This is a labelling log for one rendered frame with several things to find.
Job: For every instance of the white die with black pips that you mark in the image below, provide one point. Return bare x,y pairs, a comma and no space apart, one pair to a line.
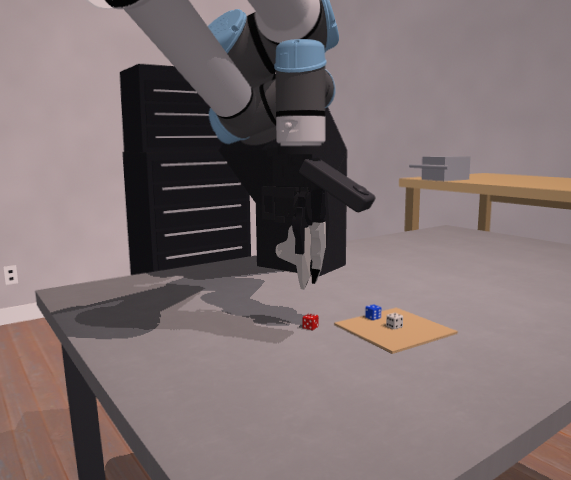
394,321

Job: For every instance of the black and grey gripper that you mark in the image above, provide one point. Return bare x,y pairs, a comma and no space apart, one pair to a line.
292,197

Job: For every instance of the red die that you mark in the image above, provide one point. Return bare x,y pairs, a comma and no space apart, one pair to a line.
310,321

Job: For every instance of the orange mat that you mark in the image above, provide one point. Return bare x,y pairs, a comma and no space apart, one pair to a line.
416,331

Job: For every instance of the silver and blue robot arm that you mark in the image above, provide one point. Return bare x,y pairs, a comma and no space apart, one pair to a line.
204,57

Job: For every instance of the blue die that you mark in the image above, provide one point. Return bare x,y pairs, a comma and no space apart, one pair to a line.
373,312

